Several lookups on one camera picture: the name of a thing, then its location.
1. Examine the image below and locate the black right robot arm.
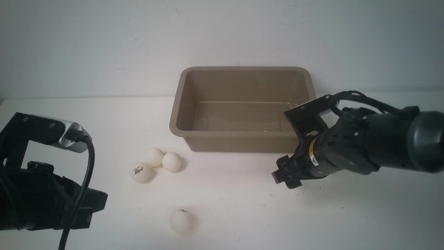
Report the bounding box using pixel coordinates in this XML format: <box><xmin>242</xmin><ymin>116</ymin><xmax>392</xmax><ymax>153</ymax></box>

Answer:
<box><xmin>272</xmin><ymin>107</ymin><xmax>443</xmax><ymax>189</ymax></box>

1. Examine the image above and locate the tan plastic storage bin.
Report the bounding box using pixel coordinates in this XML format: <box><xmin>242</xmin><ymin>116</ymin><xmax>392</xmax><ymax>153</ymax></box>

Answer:
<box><xmin>169</xmin><ymin>66</ymin><xmax>316</xmax><ymax>154</ymax></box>

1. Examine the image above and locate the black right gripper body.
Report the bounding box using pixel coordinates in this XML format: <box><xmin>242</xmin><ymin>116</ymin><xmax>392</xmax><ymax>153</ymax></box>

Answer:
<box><xmin>290</xmin><ymin>120</ymin><xmax>381</xmax><ymax>181</ymax></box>

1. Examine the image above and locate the black right camera cable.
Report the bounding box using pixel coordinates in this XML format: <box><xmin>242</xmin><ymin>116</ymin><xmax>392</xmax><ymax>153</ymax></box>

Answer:
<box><xmin>330</xmin><ymin>91</ymin><xmax>399</xmax><ymax>118</ymax></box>

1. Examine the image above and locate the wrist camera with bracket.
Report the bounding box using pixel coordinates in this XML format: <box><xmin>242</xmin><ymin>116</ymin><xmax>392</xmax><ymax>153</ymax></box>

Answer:
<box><xmin>1</xmin><ymin>112</ymin><xmax>92</xmax><ymax>169</ymax></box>
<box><xmin>284</xmin><ymin>95</ymin><xmax>334</xmax><ymax>142</ymax></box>

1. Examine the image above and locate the white ping-pong ball lone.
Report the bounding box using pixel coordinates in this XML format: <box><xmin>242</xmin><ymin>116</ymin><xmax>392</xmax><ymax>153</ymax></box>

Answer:
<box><xmin>170</xmin><ymin>209</ymin><xmax>193</xmax><ymax>234</ymax></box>

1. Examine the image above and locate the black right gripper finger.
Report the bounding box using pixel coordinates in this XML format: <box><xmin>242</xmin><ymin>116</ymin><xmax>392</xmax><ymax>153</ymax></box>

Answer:
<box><xmin>272</xmin><ymin>155</ymin><xmax>303</xmax><ymax>189</ymax></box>

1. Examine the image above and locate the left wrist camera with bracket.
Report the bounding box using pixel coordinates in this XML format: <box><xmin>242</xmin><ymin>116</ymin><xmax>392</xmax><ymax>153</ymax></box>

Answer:
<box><xmin>1</xmin><ymin>112</ymin><xmax>92</xmax><ymax>169</ymax></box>

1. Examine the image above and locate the white ping-pong ball with logo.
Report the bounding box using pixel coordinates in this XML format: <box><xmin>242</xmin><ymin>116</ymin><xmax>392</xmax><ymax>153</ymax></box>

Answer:
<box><xmin>130</xmin><ymin>162</ymin><xmax>151</xmax><ymax>183</ymax></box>

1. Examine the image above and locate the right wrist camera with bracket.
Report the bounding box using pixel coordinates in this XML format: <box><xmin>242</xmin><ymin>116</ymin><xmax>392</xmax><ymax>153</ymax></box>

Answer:
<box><xmin>284</xmin><ymin>95</ymin><xmax>334</xmax><ymax>142</ymax></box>

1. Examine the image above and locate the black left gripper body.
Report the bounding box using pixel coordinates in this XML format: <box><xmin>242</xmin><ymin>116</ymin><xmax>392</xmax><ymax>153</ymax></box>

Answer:
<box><xmin>0</xmin><ymin>161</ymin><xmax>108</xmax><ymax>231</ymax></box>

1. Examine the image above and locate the plain white ping-pong ball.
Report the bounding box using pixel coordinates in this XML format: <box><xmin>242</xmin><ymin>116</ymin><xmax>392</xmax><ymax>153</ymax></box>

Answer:
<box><xmin>144</xmin><ymin>148</ymin><xmax>165</xmax><ymax>168</ymax></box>
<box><xmin>162</xmin><ymin>152</ymin><xmax>182</xmax><ymax>172</ymax></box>

